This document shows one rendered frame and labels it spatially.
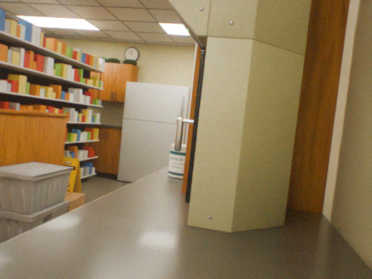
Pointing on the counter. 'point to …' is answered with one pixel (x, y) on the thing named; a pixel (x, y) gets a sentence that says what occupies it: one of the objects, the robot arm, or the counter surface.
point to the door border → (197, 124)
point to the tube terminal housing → (248, 113)
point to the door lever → (180, 132)
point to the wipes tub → (176, 162)
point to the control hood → (194, 16)
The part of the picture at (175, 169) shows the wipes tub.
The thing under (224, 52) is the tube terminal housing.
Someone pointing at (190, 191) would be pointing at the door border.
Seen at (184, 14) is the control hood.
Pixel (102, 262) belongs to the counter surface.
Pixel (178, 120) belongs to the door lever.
